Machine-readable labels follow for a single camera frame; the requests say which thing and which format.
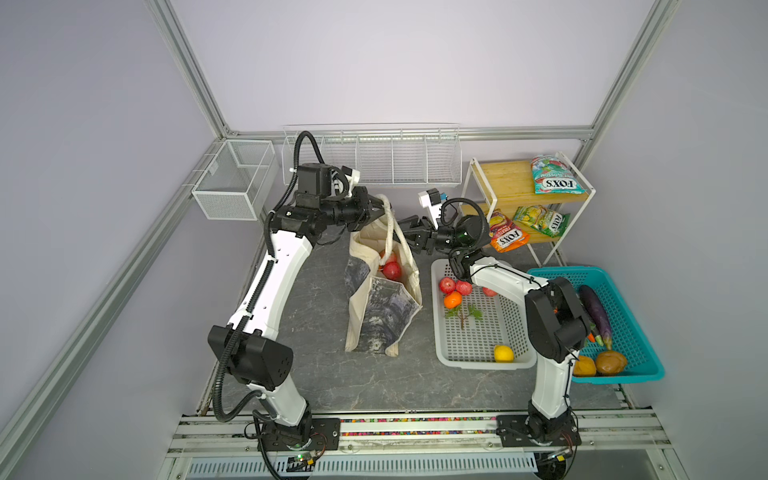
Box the purple eggplant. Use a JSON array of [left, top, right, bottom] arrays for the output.
[[579, 285, 613, 350]]

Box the green leafy twig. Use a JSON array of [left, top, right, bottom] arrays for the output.
[[445, 304, 484, 330]]

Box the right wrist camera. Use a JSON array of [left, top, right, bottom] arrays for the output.
[[418, 188, 447, 227]]

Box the orange tangerine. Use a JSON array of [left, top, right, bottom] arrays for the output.
[[443, 291, 463, 310]]

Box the teal plastic vegetable basket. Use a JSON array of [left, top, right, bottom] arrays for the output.
[[528, 266, 665, 385]]

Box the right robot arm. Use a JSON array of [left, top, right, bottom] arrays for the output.
[[398, 189, 589, 449]]

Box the yellow orange squash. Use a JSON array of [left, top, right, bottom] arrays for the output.
[[573, 356, 597, 378]]

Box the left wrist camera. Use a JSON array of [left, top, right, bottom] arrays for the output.
[[333, 166, 361, 198]]

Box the yellow lemon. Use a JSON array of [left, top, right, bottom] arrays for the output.
[[493, 345, 515, 363]]

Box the green Fox's candy bag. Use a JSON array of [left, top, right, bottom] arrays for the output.
[[513, 205, 571, 238]]

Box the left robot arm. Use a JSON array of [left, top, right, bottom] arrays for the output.
[[208, 131, 388, 447]]

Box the cream canvas grocery bag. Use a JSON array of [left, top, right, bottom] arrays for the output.
[[344, 194, 423, 357]]

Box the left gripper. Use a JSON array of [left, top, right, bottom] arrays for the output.
[[321, 186, 391, 232]]

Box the long white wire wall basket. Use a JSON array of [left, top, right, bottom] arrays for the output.
[[282, 123, 463, 186]]

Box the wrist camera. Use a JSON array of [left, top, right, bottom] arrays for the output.
[[418, 188, 447, 227], [333, 166, 361, 198]]

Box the white wire two-tier shelf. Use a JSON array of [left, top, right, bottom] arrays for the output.
[[450, 152, 597, 268]]

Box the teal Fox's candy bag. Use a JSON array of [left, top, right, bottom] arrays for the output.
[[531, 155, 586, 195]]

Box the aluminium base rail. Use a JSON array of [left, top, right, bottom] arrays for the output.
[[158, 409, 687, 479]]

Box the small white mesh wall basket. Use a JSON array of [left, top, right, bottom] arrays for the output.
[[192, 140, 279, 221]]

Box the orange Fox's candy bag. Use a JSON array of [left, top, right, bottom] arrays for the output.
[[489, 210, 530, 253]]

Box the white plastic fruit basket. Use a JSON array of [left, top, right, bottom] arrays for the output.
[[431, 257, 536, 371]]

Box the brown potato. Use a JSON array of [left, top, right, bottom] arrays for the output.
[[595, 350, 628, 376]]

